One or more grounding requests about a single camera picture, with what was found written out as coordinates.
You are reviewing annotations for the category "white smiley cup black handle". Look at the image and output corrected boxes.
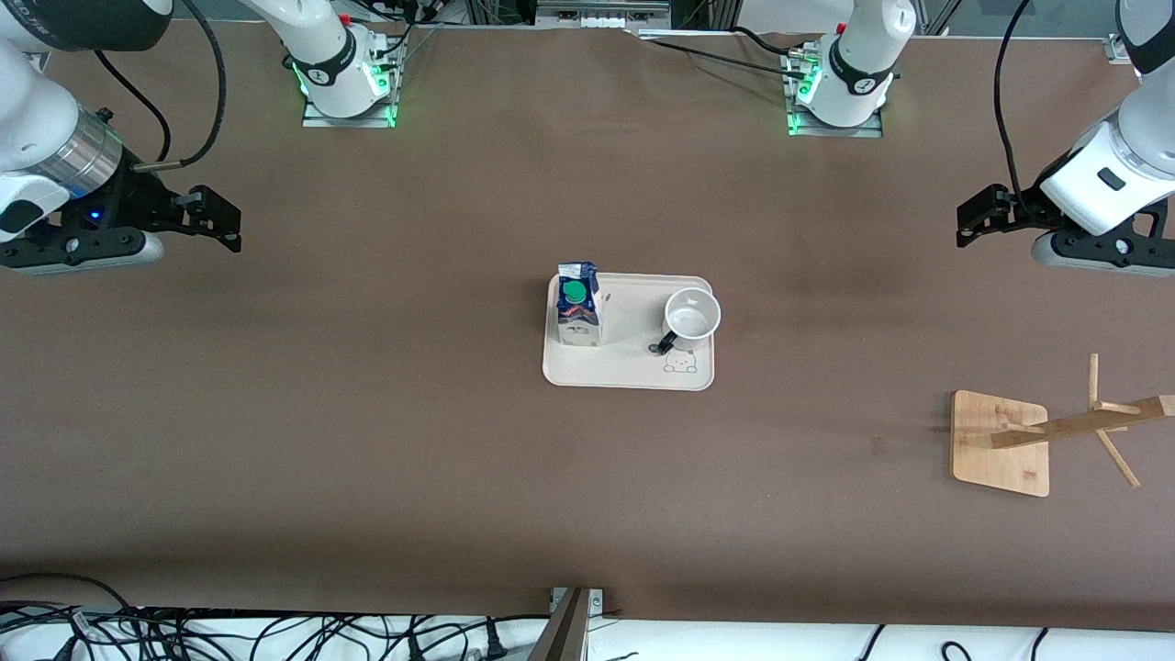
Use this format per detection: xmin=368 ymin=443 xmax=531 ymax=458
xmin=649 ymin=286 xmax=722 ymax=357

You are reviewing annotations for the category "blue milk carton green cap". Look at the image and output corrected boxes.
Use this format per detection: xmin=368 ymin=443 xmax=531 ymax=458
xmin=555 ymin=262 xmax=604 ymax=348

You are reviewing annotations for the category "metal base plate left arm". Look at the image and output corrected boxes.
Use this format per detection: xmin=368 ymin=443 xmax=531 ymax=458
xmin=785 ymin=41 xmax=885 ymax=140

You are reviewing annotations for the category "metal base plate right arm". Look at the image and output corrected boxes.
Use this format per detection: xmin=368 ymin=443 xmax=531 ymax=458
xmin=301 ymin=23 xmax=401 ymax=129

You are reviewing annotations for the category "wooden cup rack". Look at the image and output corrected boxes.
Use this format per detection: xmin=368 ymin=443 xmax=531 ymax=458
xmin=950 ymin=353 xmax=1175 ymax=499

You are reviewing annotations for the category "cream rabbit print tray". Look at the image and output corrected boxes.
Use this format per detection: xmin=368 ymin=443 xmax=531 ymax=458
xmin=542 ymin=273 xmax=715 ymax=392

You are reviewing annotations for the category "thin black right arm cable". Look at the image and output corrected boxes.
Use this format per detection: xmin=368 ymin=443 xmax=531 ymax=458
xmin=92 ymin=49 xmax=173 ymax=166

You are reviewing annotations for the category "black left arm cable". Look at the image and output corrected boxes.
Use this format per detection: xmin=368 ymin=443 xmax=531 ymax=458
xmin=994 ymin=0 xmax=1034 ymax=212

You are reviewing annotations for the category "short black table cable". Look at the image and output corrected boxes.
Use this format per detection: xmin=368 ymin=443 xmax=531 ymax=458
xmin=730 ymin=25 xmax=818 ymax=62

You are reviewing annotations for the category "long black table cable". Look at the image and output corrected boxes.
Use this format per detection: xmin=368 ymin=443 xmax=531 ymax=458
xmin=633 ymin=35 xmax=809 ymax=82

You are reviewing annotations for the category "black cable tangle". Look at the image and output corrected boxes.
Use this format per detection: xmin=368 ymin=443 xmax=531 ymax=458
xmin=0 ymin=574 xmax=552 ymax=661

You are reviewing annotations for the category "grey metal rail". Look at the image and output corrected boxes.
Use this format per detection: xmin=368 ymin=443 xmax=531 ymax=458
xmin=537 ymin=0 xmax=671 ymax=28

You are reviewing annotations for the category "aluminium frame post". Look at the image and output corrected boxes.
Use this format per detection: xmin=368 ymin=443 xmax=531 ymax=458
xmin=528 ymin=588 xmax=593 ymax=661

